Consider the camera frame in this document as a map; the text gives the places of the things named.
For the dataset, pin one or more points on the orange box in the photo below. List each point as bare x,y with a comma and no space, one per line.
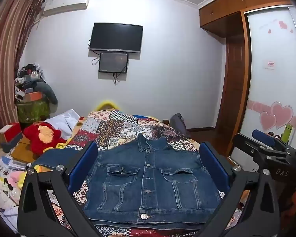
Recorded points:
33,96

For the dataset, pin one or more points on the grey backpack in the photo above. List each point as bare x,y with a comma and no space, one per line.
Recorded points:
178,124

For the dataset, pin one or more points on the pile of papers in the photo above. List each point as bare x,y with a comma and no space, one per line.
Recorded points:
3,177

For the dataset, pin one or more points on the pink heart stickers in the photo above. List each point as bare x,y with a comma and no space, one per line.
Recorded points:
281,114

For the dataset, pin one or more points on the red and white box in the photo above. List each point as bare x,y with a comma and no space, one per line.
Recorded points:
11,130

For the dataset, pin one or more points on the wooden wardrobe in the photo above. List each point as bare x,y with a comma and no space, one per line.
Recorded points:
234,79

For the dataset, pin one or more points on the white sliding wardrobe door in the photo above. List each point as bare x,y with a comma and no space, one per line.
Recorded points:
273,54

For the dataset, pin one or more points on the patchwork printed blanket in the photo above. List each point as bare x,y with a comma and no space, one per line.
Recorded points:
128,128

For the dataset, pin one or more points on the black wall television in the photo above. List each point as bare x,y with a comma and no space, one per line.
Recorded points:
116,37

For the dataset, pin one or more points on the white cloth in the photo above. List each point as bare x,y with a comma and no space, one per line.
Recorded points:
61,119

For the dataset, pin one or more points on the brown wooden box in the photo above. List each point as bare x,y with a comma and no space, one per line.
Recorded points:
24,151

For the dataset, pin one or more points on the pile of mixed clutter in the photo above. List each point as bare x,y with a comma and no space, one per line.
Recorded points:
27,76

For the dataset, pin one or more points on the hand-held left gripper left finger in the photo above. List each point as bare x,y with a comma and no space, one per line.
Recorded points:
85,161

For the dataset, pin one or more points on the green bottle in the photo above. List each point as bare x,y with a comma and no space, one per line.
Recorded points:
287,133

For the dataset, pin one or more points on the wooden bed post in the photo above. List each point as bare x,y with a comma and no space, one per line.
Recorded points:
165,122

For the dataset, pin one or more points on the small black wall monitor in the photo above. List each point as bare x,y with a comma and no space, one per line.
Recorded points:
113,62

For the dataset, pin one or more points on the blue denim jacket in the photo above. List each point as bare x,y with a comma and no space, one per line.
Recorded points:
150,175

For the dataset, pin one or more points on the grey stuffed cushion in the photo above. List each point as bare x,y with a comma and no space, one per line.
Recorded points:
49,91

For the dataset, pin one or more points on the green patterned cloth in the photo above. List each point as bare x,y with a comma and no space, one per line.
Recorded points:
33,111

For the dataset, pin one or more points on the white air conditioner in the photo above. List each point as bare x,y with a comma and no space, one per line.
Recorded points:
64,3

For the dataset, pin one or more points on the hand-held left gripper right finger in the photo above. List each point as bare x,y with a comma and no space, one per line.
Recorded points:
213,164

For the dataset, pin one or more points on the striped brown curtain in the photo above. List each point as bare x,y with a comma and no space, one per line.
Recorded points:
7,54

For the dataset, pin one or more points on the grey box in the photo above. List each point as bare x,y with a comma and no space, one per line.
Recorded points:
13,143

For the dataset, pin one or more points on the yellow plush toy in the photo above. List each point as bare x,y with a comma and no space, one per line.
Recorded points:
107,103

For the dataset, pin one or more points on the person's right forearm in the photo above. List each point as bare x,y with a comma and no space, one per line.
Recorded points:
294,209

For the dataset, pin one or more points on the red plush toy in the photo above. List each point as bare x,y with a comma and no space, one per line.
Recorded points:
43,138

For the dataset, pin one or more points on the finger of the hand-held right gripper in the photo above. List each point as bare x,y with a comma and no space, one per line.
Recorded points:
264,138
246,145

